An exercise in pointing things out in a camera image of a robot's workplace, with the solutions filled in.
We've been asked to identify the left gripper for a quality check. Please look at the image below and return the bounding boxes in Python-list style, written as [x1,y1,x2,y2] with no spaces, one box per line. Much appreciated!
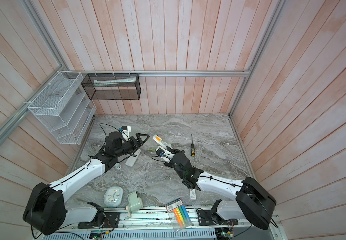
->
[115,133,150,157]

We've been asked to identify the pack of coloured markers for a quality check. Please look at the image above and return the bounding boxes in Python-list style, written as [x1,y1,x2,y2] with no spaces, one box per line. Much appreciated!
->
[165,198,192,232]

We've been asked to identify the pale green alarm clock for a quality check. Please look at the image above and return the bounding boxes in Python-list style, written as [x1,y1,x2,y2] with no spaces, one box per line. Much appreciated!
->
[104,186,124,208]

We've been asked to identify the white air conditioner remote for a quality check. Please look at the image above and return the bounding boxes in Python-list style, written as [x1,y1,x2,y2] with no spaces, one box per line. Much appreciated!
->
[153,135,173,151]

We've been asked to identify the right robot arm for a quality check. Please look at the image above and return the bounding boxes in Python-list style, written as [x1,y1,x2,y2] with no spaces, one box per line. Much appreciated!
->
[156,147,277,230]

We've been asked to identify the black yellow screwdriver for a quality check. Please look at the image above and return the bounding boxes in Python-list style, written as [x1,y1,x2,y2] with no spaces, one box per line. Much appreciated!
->
[191,135,196,157]

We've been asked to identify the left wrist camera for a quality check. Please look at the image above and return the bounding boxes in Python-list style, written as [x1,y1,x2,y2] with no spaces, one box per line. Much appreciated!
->
[119,126,132,142]

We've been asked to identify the red white remote control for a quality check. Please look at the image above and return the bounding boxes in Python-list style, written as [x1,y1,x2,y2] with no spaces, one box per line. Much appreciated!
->
[126,149,141,167]

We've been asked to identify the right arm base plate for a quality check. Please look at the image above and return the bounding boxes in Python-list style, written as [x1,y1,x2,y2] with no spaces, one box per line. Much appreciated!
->
[196,208,238,226]

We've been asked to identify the black wire mesh basket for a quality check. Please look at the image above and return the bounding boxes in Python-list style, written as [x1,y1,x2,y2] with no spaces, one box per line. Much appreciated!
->
[82,73,142,101]

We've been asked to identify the paper in black basket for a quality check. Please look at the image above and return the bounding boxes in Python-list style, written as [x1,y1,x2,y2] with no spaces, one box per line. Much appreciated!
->
[93,77,137,87]

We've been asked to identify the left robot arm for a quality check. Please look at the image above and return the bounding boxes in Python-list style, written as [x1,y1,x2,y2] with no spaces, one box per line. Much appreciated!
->
[23,132,150,236]

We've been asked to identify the white wire mesh shelf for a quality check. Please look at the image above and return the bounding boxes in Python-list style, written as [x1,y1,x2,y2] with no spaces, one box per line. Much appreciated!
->
[28,71,96,145]

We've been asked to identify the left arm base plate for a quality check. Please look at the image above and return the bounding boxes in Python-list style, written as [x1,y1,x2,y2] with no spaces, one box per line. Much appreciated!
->
[78,212,120,229]

